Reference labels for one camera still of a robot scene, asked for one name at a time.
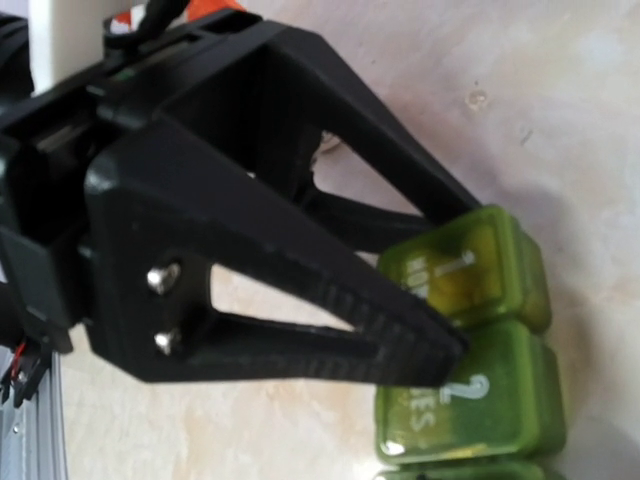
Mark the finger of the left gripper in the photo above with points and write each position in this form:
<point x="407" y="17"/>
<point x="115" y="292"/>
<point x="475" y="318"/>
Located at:
<point x="203" y="273"/>
<point x="350" y="140"/>

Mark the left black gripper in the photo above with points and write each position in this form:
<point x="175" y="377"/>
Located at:
<point x="47" y="146"/>

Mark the orange pill bottle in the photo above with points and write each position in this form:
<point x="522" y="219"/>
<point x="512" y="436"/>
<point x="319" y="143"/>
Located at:
<point x="129" y="20"/>

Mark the green weekly pill organizer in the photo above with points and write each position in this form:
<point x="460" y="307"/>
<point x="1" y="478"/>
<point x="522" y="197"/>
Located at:
<point x="503" y="401"/>

